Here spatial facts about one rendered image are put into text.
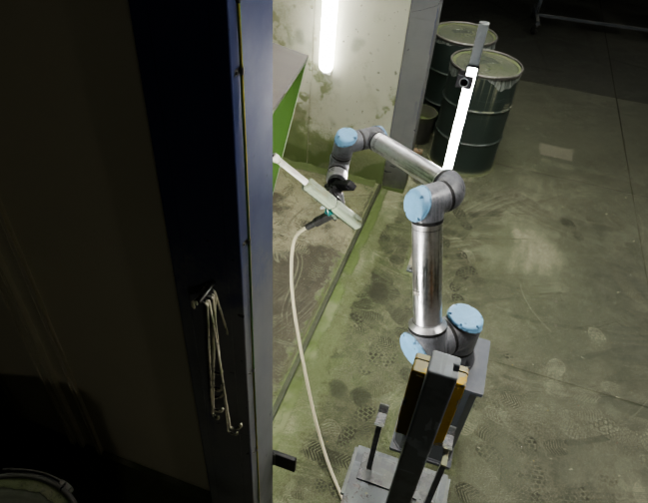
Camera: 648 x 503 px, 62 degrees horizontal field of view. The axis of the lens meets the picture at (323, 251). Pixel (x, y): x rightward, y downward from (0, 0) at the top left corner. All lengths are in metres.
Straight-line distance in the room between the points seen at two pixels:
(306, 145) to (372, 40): 1.03
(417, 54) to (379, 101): 0.44
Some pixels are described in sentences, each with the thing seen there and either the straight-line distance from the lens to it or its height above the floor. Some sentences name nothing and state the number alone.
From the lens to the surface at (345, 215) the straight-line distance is 2.19.
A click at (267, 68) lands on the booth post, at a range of 1.10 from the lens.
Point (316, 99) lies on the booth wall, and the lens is 4.27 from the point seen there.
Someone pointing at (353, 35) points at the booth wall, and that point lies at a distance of 4.01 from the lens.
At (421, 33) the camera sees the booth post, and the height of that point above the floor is 1.27.
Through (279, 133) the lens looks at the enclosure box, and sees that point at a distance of 2.57.
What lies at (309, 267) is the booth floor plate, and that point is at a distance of 3.60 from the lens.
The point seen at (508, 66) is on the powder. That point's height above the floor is 0.86.
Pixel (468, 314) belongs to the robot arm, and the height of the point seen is 0.91.
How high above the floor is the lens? 2.51
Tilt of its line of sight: 41 degrees down
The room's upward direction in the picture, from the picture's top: 5 degrees clockwise
